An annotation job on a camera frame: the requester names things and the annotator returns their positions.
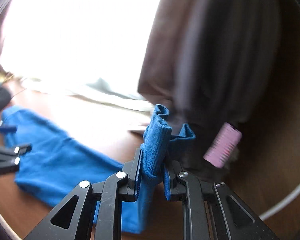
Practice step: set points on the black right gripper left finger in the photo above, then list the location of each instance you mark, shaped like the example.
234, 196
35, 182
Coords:
95, 206

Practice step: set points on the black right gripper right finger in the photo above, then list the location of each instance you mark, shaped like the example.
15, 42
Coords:
211, 210

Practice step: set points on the blue fleece pants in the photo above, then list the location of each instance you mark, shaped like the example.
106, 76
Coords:
57, 162

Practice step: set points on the white sheer curtain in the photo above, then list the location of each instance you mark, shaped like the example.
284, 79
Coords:
87, 93

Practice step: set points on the brown curtain right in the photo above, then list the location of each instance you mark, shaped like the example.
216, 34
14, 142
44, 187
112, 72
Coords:
212, 62

